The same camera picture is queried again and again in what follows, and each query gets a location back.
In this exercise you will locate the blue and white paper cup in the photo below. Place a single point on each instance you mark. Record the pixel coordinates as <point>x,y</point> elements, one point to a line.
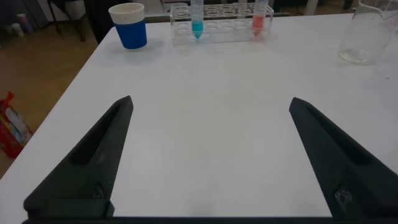
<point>130,32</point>

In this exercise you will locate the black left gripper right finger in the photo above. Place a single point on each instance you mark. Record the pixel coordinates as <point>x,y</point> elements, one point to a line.
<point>345,168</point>

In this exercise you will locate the blue pigment test tube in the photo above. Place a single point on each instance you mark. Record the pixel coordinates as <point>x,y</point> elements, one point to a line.
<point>197,26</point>

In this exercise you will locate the clear glass beaker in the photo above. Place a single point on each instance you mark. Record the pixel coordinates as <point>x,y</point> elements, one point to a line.
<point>363,37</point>

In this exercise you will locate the black chair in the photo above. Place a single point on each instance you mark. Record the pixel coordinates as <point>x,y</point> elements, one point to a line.
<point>79,28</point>

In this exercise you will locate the red shopping bag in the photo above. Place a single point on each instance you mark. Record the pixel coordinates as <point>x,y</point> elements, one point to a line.
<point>11,133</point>

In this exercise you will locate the red pigment test tube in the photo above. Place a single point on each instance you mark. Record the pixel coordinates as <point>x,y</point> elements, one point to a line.
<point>258,23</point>

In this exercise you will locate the clear acrylic test tube rack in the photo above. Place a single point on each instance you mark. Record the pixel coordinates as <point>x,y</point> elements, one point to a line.
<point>224,31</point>

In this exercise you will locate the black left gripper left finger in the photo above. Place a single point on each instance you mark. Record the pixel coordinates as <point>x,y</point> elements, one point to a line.
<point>90,161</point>

